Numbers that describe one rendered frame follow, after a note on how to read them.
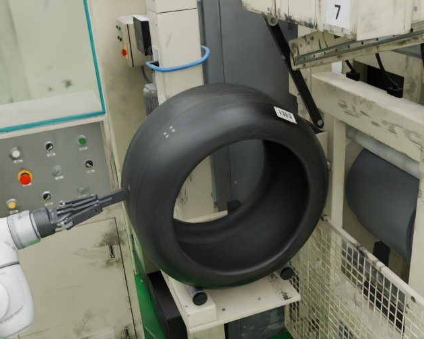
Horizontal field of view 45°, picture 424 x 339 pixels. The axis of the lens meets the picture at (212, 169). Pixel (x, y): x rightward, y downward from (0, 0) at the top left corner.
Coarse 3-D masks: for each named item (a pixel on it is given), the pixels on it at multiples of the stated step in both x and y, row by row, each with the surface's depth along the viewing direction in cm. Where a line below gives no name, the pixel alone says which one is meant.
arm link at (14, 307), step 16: (0, 272) 124; (16, 272) 127; (0, 288) 120; (16, 288) 124; (0, 304) 119; (16, 304) 122; (32, 304) 128; (0, 320) 121; (16, 320) 122; (32, 320) 127
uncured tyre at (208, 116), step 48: (192, 96) 139; (240, 96) 134; (144, 144) 136; (192, 144) 126; (288, 144) 135; (144, 192) 130; (288, 192) 169; (144, 240) 136; (192, 240) 169; (240, 240) 172; (288, 240) 150
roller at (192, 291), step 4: (184, 284) 156; (188, 288) 152; (192, 288) 151; (196, 288) 150; (188, 292) 152; (192, 292) 150; (196, 292) 149; (200, 292) 149; (204, 292) 150; (192, 296) 149; (196, 296) 148; (200, 296) 148; (204, 296) 149; (192, 300) 149; (196, 300) 148; (200, 300) 149; (204, 300) 149; (196, 304) 149; (200, 304) 150
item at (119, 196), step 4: (112, 192) 137; (116, 192) 136; (120, 192) 137; (124, 192) 137; (104, 196) 136; (108, 196) 136; (112, 196) 136; (116, 196) 137; (120, 196) 137; (124, 196) 138; (100, 200) 136; (116, 200) 137; (120, 200) 138
